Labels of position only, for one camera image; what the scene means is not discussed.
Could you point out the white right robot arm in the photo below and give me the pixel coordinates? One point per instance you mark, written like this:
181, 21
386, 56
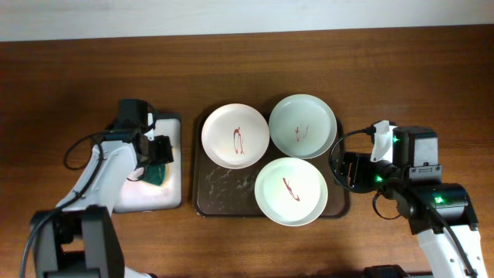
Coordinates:
441, 215

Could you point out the light green stained plate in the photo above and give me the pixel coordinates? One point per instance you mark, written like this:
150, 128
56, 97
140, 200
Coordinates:
302, 126

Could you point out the white stained plate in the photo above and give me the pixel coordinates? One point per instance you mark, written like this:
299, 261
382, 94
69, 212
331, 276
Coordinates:
291, 192

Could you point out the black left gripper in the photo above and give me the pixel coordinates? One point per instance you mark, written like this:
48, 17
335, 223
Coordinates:
164, 154

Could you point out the green and yellow sponge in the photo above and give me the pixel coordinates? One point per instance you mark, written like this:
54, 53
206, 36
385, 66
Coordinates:
156, 174

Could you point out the pink stained plate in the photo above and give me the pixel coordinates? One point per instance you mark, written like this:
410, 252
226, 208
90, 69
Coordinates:
235, 136

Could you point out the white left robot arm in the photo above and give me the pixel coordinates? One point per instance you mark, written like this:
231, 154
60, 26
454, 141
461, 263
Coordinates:
77, 237

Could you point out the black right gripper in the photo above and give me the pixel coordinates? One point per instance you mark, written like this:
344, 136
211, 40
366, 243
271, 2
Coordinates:
360, 161

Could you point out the black tray with white liner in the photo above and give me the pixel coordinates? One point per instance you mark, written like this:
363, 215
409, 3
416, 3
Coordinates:
139, 196

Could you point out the brown plastic tray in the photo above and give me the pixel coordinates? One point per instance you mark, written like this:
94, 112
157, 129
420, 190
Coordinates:
223, 192

